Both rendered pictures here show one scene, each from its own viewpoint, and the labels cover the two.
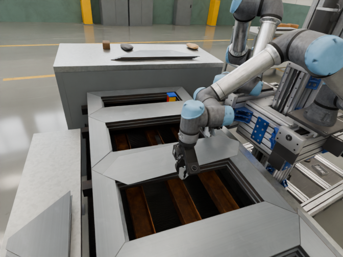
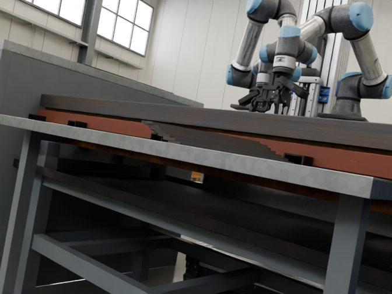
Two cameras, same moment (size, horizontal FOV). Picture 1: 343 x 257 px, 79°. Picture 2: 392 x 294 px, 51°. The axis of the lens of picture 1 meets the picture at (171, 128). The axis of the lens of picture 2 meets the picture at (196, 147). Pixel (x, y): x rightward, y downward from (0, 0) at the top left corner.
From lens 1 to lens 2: 1.27 m
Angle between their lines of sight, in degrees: 43
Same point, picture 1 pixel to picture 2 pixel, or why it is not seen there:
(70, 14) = not seen: outside the picture
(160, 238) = not seen: hidden behind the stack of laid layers
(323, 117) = (352, 109)
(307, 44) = (346, 7)
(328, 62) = (365, 18)
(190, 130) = (293, 50)
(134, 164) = not seen: hidden behind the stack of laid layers
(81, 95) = (27, 100)
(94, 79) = (53, 78)
